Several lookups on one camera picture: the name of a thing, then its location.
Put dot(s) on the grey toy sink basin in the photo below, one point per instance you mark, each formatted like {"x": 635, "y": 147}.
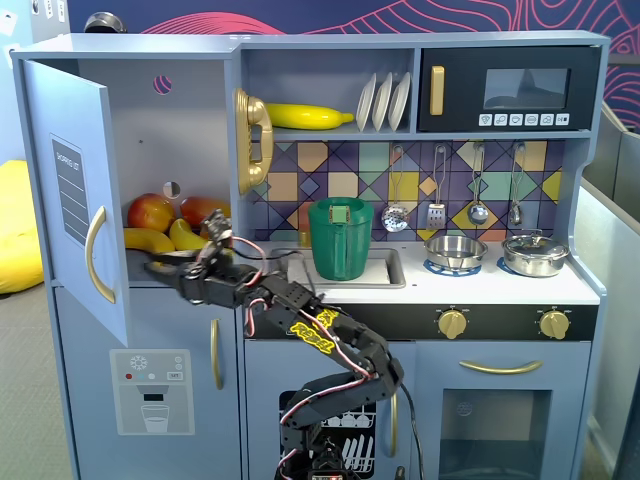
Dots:
{"x": 392, "y": 270}

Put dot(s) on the steel whisk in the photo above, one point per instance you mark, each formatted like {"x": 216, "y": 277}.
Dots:
{"x": 516, "y": 212}

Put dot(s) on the steel slotted skimmer spoon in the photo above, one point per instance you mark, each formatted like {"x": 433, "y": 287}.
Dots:
{"x": 396, "y": 219}

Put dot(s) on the blue ice dispenser freezer door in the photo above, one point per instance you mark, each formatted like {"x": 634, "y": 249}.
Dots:
{"x": 90, "y": 320}

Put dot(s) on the black toy microwave door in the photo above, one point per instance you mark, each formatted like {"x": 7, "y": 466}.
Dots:
{"x": 460, "y": 60}

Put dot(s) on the blue oven door with window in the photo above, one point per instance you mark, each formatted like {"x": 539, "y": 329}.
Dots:
{"x": 430, "y": 370}

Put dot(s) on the blue shopping list cabinet door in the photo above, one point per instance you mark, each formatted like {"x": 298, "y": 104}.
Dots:
{"x": 65, "y": 125}

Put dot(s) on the white toy plate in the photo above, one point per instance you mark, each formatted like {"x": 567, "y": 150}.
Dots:
{"x": 400, "y": 100}
{"x": 384, "y": 102}
{"x": 365, "y": 102}

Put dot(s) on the black round dome object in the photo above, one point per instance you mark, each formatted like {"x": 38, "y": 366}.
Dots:
{"x": 104, "y": 24}

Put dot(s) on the steel ladle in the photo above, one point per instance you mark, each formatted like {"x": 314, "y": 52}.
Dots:
{"x": 477, "y": 214}

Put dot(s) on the yellow bean bag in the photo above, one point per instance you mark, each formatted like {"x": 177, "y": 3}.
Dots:
{"x": 17, "y": 225}

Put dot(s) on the steel open pan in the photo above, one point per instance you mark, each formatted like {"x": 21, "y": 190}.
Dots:
{"x": 455, "y": 250}

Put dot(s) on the long yellow toy banana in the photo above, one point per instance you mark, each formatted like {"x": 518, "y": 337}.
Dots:
{"x": 305, "y": 116}

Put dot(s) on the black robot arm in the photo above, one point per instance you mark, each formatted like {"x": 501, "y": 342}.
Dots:
{"x": 350, "y": 345}

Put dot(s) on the grey metal partition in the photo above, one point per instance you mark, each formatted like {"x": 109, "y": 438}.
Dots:
{"x": 605, "y": 225}

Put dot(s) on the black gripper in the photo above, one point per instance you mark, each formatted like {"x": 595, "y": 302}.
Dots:
{"x": 187, "y": 276}

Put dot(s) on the curved yellow toy banana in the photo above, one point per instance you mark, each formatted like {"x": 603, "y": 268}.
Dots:
{"x": 185, "y": 237}
{"x": 147, "y": 240}

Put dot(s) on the green plastic pitcher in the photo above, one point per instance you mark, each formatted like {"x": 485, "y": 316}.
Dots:
{"x": 340, "y": 245}

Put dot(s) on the steel slotted spatula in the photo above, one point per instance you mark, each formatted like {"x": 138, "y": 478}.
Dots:
{"x": 437, "y": 216}

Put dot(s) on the blue wooden toy kitchen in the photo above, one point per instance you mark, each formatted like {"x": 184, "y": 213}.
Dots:
{"x": 325, "y": 41}

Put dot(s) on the blue dishwasher door with sticker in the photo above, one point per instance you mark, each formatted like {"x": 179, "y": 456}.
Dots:
{"x": 265, "y": 365}

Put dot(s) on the gold toy telephone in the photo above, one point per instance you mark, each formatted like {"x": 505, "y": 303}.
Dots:
{"x": 252, "y": 115}

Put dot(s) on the red orange toy mango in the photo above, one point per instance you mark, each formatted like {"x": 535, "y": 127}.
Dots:
{"x": 200, "y": 209}

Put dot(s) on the gold stove knob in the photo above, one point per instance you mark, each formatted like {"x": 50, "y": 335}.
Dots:
{"x": 553, "y": 324}
{"x": 452, "y": 324}

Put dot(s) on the red yellow toy apple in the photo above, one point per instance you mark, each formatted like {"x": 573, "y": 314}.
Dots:
{"x": 150, "y": 212}

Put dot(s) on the steel pot with lid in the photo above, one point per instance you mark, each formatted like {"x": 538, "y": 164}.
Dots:
{"x": 535, "y": 255}

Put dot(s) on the grey cabinet with stickers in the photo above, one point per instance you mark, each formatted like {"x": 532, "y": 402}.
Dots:
{"x": 47, "y": 22}

